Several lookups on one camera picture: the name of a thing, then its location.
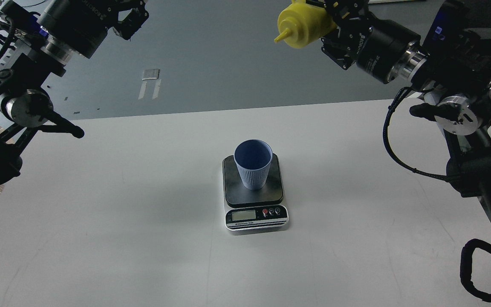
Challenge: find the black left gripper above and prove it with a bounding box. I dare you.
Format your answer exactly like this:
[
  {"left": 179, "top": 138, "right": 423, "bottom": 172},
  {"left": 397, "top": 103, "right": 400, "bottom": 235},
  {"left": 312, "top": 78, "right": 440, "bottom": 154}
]
[{"left": 38, "top": 0, "right": 150, "bottom": 59}]

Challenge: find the blue ribbed plastic cup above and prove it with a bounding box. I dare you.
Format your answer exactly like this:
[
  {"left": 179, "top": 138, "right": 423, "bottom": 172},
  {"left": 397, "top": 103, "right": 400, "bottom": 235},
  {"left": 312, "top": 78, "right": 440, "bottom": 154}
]
[{"left": 234, "top": 139, "right": 273, "bottom": 191}]

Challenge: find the grey floor plate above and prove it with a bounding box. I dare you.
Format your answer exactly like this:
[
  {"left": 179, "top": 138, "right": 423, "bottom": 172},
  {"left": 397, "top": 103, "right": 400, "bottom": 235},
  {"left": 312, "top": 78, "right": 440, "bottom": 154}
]
[{"left": 142, "top": 69, "right": 160, "bottom": 81}]

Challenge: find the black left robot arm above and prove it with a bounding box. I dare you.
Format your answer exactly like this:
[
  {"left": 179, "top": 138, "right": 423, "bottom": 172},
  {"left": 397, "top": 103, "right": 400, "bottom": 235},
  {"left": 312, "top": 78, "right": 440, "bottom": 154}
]
[{"left": 0, "top": 0, "right": 149, "bottom": 186}]

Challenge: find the black digital kitchen scale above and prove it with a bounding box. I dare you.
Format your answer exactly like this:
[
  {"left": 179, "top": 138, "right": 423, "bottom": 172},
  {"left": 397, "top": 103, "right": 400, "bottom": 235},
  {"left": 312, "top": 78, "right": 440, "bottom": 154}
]
[{"left": 222, "top": 155, "right": 289, "bottom": 232}]

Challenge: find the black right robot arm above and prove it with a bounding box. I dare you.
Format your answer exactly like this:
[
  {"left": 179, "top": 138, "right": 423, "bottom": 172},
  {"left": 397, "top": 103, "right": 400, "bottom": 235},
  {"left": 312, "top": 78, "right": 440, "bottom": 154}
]
[{"left": 306, "top": 0, "right": 491, "bottom": 303}]

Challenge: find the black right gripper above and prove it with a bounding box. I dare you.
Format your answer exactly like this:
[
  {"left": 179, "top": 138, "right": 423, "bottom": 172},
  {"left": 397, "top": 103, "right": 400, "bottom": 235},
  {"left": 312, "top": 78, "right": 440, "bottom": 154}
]
[{"left": 320, "top": 0, "right": 421, "bottom": 84}]

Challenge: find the black braided right cable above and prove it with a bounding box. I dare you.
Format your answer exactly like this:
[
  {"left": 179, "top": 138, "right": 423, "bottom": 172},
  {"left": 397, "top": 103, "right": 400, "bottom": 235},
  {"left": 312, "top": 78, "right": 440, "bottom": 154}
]
[{"left": 383, "top": 87, "right": 451, "bottom": 182}]

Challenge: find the yellow squeeze bottle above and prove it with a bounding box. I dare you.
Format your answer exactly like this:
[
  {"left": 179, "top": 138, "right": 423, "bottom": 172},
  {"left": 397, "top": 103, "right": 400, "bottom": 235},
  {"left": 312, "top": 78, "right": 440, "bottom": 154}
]
[{"left": 274, "top": 0, "right": 337, "bottom": 49}]

